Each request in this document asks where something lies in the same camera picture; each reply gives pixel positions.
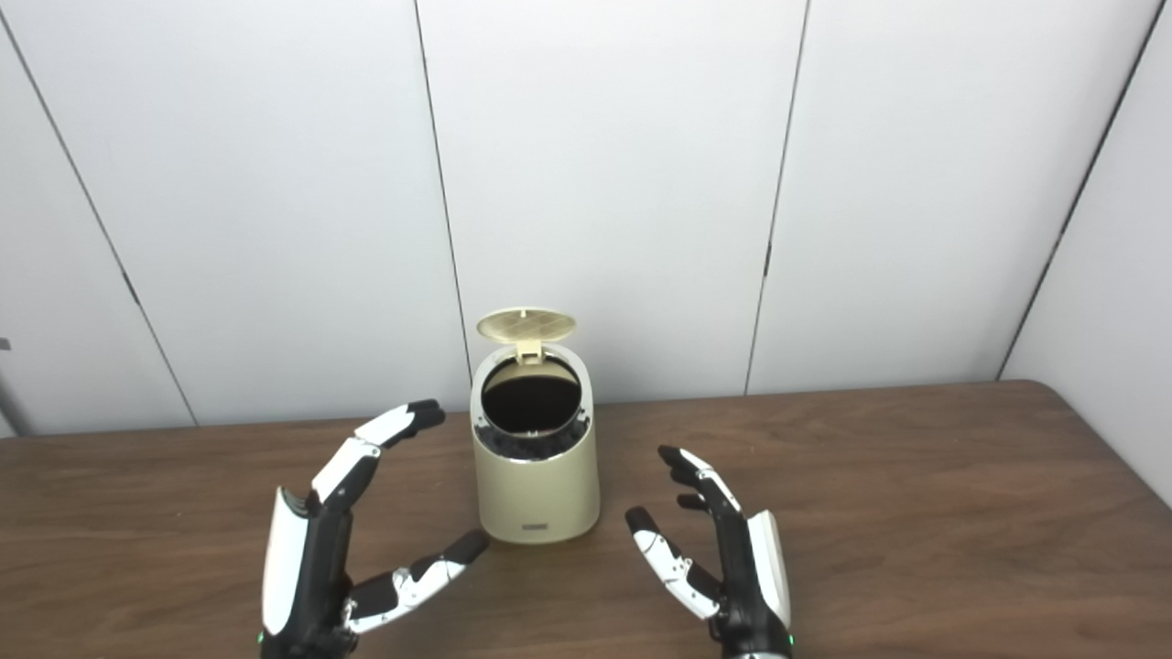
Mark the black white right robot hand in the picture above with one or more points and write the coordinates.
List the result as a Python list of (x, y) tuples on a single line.
[(746, 595)]

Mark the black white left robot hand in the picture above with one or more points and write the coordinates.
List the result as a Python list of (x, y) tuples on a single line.
[(307, 577)]

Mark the cream-colored bin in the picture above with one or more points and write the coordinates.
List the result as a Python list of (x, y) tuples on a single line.
[(536, 499)]

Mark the cream round bin lid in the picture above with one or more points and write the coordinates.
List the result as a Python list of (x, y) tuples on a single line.
[(526, 325)]

